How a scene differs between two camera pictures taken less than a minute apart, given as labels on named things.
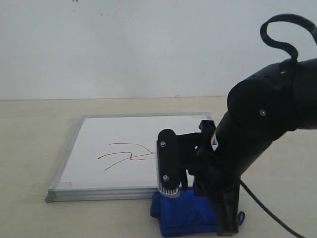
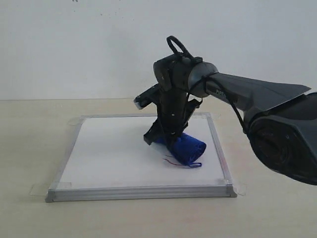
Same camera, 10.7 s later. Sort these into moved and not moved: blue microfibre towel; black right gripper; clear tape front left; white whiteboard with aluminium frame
Moved: blue microfibre towel; black right gripper
Not moved: white whiteboard with aluminium frame; clear tape front left
